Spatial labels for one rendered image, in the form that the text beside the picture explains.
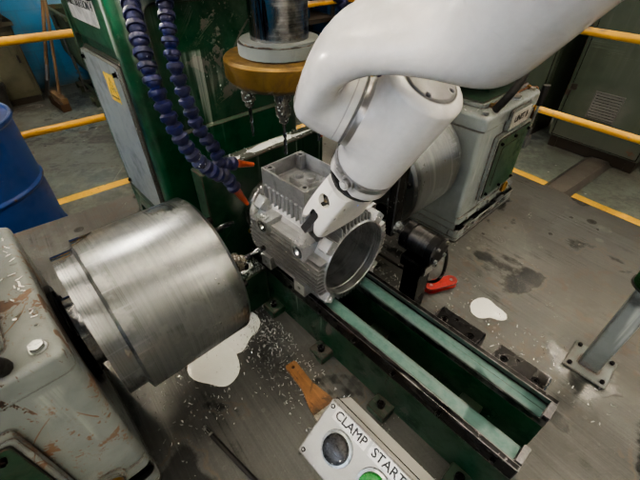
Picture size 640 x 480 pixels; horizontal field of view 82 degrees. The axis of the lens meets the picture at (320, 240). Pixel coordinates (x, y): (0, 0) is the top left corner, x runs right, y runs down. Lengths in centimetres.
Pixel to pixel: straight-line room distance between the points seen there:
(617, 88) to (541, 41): 342
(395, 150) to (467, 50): 14
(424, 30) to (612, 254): 107
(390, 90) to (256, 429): 60
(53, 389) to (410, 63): 47
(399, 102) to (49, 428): 51
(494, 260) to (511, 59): 85
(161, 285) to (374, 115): 34
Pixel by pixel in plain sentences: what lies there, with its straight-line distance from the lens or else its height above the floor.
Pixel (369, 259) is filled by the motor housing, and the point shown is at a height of 97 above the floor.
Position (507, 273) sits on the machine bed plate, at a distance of 108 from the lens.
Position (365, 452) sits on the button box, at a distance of 44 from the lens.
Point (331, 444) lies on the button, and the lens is 44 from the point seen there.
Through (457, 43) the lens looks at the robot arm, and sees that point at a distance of 29.
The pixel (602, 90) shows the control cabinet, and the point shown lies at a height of 54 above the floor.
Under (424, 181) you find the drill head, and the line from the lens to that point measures 83.
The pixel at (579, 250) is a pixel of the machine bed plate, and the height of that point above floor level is 80.
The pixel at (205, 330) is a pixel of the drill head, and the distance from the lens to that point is 57.
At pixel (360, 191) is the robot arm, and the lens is 46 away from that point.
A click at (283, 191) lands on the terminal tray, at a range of 68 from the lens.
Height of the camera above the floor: 149
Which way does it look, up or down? 40 degrees down
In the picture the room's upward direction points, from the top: straight up
